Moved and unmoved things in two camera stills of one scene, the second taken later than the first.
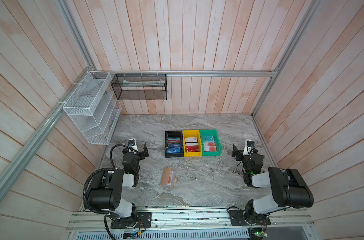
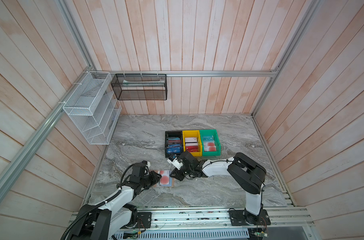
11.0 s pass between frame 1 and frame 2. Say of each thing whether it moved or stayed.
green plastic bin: stayed
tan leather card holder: moved
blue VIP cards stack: stayed
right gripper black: moved
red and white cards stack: stayed
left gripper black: moved
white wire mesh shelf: stayed
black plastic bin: stayed
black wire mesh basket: stayed
